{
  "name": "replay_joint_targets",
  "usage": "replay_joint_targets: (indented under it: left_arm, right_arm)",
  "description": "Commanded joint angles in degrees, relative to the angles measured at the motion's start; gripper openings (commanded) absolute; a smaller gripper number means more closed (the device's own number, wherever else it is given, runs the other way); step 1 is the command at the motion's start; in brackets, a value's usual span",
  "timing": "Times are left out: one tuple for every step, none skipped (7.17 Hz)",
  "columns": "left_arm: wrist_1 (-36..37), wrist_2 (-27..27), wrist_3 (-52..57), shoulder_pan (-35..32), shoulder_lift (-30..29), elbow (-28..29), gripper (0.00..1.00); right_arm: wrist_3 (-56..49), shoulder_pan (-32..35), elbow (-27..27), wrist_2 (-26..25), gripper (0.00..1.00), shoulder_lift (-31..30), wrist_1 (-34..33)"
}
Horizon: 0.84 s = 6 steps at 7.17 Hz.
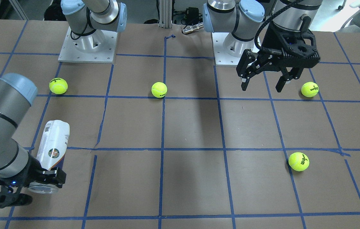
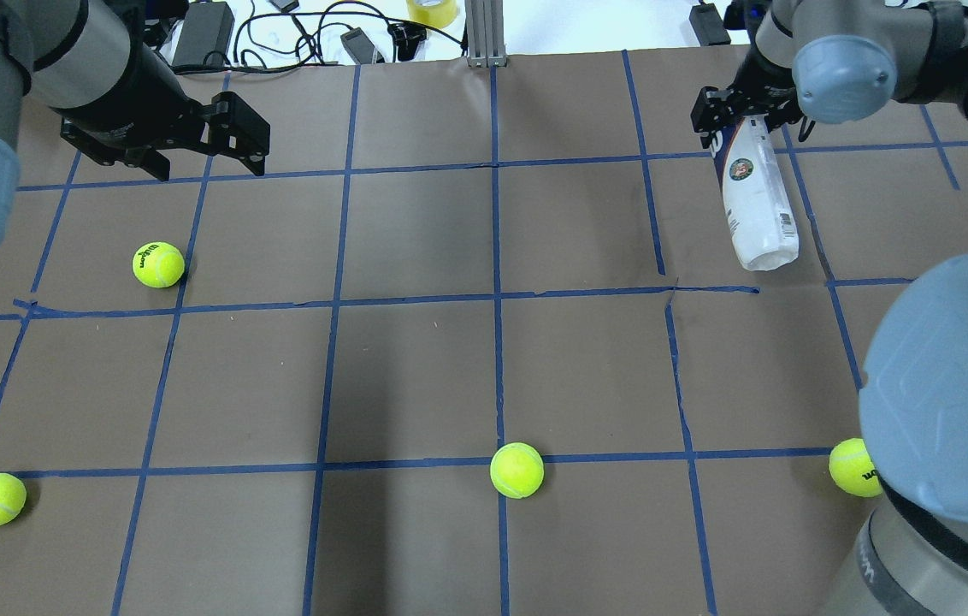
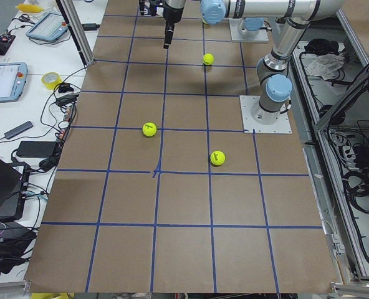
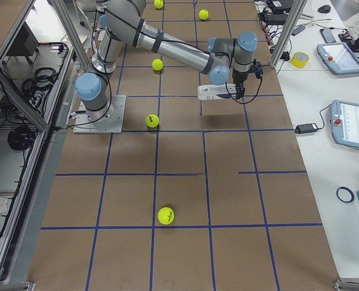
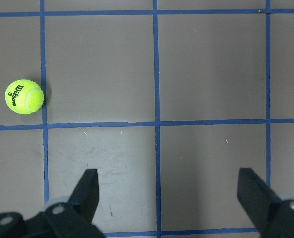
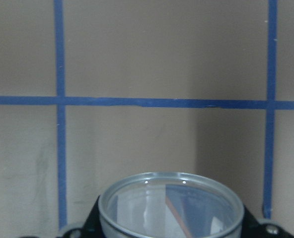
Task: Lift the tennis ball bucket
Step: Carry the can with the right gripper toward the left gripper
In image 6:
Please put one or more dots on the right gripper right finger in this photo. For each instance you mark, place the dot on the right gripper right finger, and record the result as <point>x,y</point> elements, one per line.
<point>264,228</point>

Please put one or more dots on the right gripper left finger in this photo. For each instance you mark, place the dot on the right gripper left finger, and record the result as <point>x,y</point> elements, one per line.
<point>91,228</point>

